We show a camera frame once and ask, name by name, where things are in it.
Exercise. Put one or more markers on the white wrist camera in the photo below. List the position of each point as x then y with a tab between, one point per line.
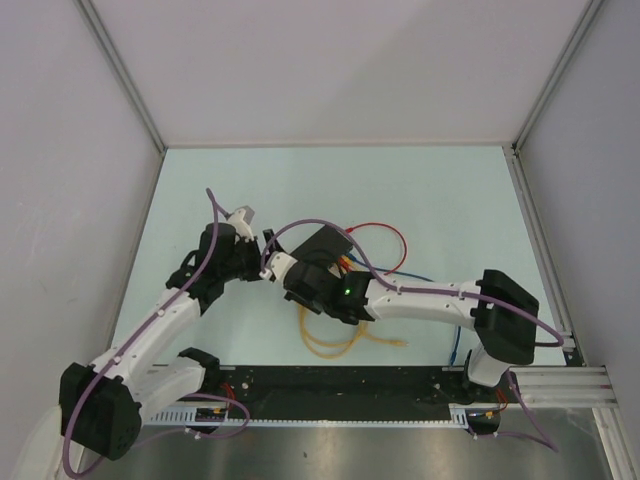
240	219
277	267

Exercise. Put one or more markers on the black network switch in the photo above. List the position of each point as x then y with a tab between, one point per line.
324	248

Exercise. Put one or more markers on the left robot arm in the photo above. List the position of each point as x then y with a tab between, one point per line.
105	403

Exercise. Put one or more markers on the grey slotted cable duct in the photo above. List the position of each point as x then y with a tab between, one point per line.
192	416

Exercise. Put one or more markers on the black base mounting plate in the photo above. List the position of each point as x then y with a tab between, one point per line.
353	392

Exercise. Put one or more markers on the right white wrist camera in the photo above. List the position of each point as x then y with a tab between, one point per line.
277	267

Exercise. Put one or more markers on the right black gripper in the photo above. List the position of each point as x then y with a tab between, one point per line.
291	296

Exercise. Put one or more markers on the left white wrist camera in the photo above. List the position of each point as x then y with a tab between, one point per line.
240	219

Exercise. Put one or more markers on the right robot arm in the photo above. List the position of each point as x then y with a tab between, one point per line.
495	307

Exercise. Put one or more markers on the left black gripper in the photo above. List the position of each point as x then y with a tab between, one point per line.
253	247

